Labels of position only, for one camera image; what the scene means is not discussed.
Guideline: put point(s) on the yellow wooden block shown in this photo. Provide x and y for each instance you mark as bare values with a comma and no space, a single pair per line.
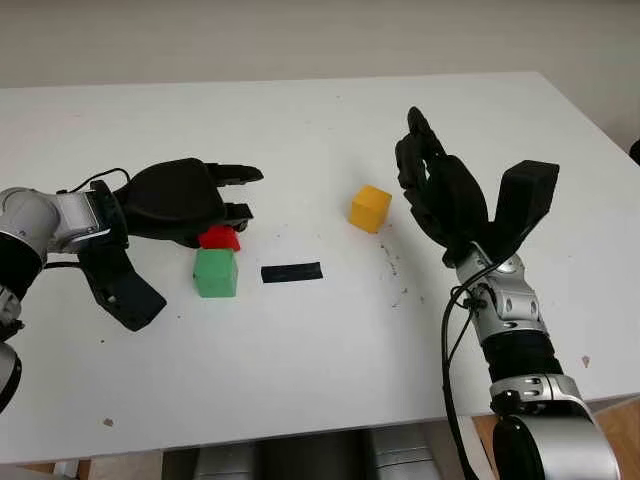
369,210

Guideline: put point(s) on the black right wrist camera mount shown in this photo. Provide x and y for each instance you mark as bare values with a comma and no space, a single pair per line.
530,195

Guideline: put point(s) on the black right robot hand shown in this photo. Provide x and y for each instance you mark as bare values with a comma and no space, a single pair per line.
450,200

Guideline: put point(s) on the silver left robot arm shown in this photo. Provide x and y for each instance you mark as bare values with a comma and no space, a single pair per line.
30,215

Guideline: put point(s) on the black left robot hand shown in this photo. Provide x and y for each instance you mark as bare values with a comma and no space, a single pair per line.
170,200

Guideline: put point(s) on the white table leg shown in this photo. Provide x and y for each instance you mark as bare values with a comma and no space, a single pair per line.
475,450

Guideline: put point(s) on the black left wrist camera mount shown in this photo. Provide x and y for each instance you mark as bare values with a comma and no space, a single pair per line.
125,295

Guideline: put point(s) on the black tape strip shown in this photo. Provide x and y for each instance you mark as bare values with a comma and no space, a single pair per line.
292,273

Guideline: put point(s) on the dark robot waist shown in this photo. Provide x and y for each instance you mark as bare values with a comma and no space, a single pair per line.
312,457

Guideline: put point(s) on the red wooden block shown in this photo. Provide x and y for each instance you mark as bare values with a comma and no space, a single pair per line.
217,239

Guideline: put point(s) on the dark object beside table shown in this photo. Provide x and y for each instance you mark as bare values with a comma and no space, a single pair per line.
636,150

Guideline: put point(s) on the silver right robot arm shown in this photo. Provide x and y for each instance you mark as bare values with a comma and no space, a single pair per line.
550,440

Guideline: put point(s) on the green wooden block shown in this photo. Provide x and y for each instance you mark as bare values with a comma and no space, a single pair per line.
215,275

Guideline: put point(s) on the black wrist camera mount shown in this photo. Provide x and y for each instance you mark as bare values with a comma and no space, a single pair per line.
530,195
125,295

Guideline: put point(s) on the silver right robot thigh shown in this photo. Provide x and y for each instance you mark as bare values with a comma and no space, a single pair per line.
402,457

